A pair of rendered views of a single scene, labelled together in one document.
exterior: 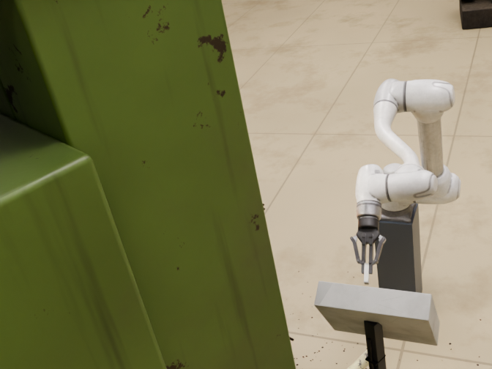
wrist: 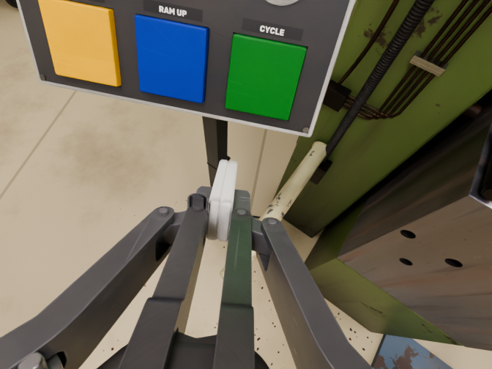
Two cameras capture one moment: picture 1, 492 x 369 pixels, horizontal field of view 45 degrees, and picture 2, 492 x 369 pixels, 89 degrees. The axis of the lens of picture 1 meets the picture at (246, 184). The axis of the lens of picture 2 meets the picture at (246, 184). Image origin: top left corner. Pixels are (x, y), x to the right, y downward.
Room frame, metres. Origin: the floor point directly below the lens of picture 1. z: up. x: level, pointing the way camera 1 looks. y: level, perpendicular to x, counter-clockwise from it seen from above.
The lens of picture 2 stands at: (1.72, -0.37, 1.19)
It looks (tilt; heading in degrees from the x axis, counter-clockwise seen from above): 63 degrees down; 154
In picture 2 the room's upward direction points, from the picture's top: 9 degrees clockwise
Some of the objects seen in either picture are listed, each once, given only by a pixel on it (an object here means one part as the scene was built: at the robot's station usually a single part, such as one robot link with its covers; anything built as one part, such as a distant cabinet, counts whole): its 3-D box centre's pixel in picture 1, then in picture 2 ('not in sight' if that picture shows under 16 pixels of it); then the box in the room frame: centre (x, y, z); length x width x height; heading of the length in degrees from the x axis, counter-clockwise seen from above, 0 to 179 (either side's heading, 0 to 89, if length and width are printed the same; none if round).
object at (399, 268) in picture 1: (398, 257); not in sight; (2.58, -0.73, 0.30); 0.20 x 0.20 x 0.60; 61
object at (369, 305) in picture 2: not in sight; (384, 240); (1.67, 0.31, 0.23); 0.56 x 0.38 x 0.47; 126
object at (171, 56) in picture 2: not in sight; (173, 61); (1.47, -0.36, 1.01); 0.07 x 0.05 x 0.07; 61
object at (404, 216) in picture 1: (391, 207); not in sight; (2.59, -0.72, 0.63); 0.22 x 0.18 x 0.06; 61
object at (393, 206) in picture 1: (395, 185); not in sight; (2.57, -0.74, 0.77); 0.18 x 0.16 x 0.22; 65
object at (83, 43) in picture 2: not in sight; (85, 44); (1.42, -0.45, 1.01); 0.07 x 0.05 x 0.07; 61
